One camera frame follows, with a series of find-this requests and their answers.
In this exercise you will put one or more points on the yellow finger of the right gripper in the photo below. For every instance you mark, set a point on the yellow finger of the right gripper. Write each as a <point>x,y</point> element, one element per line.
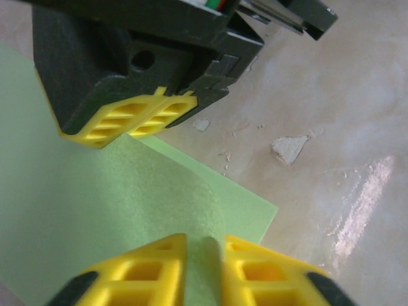
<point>95,73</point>
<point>204,73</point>

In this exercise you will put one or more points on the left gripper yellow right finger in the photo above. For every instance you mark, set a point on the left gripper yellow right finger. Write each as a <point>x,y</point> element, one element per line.
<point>271,277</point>

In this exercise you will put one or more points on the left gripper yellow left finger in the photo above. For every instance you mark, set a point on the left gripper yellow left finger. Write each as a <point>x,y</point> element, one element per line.
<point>134,274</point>

